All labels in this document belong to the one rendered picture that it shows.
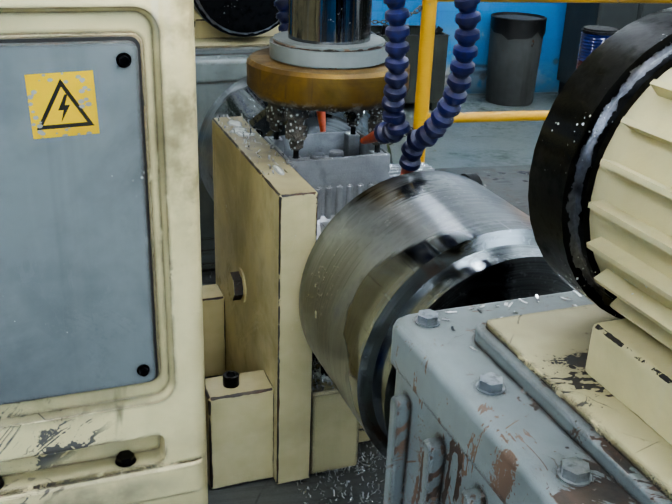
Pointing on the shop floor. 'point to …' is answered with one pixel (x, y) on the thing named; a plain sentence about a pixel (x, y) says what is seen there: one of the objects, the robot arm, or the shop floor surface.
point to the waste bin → (513, 57)
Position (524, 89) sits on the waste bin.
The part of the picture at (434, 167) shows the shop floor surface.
